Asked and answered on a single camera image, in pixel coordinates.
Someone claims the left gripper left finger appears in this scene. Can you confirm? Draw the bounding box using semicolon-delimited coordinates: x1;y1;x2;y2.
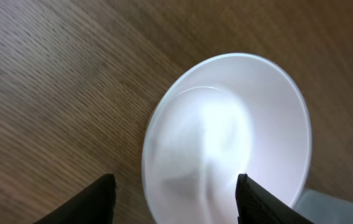
36;174;116;224

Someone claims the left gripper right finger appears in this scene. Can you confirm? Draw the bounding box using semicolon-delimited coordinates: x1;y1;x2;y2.
235;174;313;224

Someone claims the pink bowl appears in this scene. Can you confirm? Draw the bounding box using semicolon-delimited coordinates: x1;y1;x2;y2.
142;53;312;223

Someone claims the clear plastic storage container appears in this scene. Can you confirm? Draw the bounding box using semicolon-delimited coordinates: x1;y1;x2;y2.
294;189;353;224

